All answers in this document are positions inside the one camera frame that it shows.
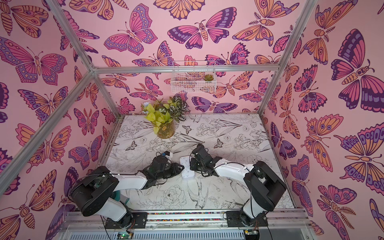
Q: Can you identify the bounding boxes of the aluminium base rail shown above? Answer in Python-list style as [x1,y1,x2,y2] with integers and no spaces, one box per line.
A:
[55,209,317,240]

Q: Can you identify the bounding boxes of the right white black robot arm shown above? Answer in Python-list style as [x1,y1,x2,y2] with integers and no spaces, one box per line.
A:
[190,144,287,227]

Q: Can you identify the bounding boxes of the small succulent in basket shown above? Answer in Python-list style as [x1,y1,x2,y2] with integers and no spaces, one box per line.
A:
[204,74,214,82]

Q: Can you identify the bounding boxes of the dark patterned leaf plant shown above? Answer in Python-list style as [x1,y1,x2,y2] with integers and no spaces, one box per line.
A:
[168,95,190,123]

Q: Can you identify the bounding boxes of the white digital alarm clock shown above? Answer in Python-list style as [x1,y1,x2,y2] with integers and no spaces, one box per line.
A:
[180,156,195,181]

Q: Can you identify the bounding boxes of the green plant in glass vase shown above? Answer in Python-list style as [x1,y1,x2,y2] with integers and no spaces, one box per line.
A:
[143,103,175,139]

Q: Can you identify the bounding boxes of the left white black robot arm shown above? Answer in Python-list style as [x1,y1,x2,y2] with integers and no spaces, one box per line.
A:
[69,153,185,229]

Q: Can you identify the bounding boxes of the white wire wall basket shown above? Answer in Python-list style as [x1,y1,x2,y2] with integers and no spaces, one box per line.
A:
[169,60,217,94]

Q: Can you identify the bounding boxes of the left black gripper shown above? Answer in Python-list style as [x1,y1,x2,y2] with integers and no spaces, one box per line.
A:
[156,163,186,181]

